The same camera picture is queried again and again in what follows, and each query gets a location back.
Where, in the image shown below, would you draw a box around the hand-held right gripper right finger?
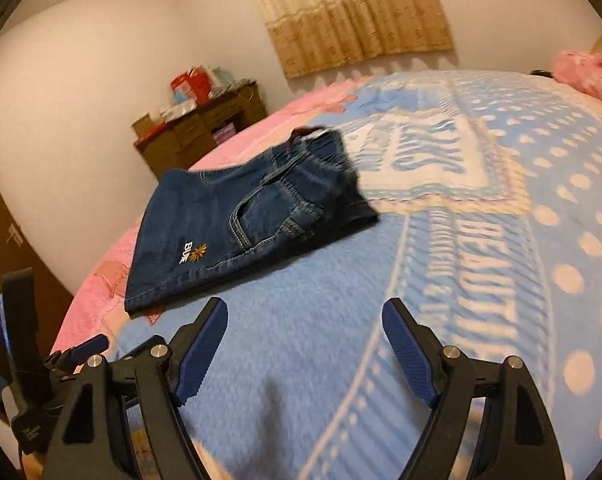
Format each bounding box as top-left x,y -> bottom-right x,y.
382,297 -> 564,480

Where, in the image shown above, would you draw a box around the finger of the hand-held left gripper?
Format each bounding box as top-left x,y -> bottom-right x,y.
46,334 -> 110,377

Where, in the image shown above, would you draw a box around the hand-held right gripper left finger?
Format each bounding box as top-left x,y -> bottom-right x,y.
41,296 -> 230,480

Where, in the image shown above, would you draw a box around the blue denim pants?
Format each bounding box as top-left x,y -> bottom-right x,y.
125,127 -> 380,317

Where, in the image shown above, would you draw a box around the pink and blue printed blanket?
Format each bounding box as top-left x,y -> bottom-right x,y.
51,67 -> 602,480

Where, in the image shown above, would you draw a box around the brown wooden door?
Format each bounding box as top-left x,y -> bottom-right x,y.
0,145 -> 76,421

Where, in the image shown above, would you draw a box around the brown wooden cabinet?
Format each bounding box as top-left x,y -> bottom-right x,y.
132,80 -> 268,180

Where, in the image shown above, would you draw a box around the red packets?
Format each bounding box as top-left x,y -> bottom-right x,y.
170,66 -> 212,107

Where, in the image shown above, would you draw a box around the white and blue packets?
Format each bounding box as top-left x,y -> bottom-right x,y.
208,66 -> 256,100

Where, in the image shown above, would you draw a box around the pink fluffy plush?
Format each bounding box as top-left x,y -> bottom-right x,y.
552,50 -> 602,106

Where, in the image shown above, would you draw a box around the beige patterned curtain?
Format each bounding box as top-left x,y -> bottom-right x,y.
238,0 -> 456,80

